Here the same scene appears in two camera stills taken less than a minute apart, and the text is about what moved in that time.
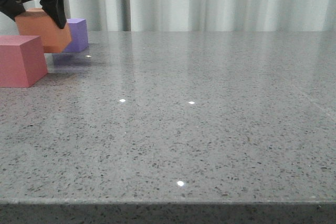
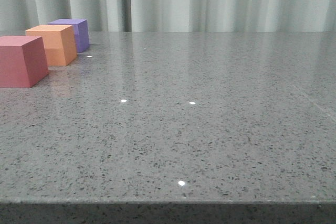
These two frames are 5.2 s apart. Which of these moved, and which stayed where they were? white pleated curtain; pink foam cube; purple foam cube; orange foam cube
Moved: orange foam cube
Stayed: white pleated curtain; pink foam cube; purple foam cube
